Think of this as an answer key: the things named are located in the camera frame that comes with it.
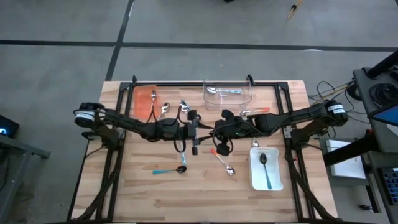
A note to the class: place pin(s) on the illuminated keyboard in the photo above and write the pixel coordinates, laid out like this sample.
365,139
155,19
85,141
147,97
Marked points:
391,185

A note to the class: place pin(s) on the grey metal table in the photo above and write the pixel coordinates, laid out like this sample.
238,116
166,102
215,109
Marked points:
25,147

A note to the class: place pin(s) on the grey equipment cart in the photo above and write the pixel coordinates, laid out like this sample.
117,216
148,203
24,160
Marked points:
362,93

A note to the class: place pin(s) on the grey metal bracket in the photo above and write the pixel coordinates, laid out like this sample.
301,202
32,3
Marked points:
287,132

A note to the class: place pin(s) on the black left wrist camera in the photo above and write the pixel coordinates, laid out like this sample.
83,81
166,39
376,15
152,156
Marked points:
192,114

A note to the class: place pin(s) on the white box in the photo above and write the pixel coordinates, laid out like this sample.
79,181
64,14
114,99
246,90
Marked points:
348,169

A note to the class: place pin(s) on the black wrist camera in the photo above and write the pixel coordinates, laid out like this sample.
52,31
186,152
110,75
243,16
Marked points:
192,114
224,150

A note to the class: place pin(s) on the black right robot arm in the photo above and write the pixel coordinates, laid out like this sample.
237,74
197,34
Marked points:
295,116

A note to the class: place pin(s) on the black device blue light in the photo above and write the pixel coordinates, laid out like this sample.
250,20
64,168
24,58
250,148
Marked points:
11,124

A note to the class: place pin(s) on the white plastic bin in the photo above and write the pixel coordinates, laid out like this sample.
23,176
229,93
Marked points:
273,168

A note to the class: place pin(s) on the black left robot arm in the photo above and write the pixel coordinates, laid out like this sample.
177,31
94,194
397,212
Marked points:
130,123

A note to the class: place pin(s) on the clear plastic bin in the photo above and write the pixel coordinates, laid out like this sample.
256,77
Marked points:
227,102

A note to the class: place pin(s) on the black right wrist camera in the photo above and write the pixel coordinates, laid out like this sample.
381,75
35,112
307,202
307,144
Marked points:
224,150

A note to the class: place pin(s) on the orange translucent plastic bin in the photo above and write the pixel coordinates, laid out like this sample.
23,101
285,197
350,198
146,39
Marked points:
141,99

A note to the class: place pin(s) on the black frame clamp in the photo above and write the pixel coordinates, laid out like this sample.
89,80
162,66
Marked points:
134,78
249,79

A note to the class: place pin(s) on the black aluminium table frame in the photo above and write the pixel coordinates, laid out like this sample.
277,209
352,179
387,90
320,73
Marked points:
180,84

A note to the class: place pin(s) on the small black floor object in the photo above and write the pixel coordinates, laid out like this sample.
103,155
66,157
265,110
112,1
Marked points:
365,207

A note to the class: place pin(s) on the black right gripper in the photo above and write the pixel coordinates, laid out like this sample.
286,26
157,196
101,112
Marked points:
236,129

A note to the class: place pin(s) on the blue panel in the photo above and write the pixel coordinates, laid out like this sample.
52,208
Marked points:
390,116

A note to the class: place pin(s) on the black pole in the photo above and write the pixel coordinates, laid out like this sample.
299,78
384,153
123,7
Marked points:
384,64

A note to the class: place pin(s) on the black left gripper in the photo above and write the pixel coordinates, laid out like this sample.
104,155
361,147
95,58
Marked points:
174,130

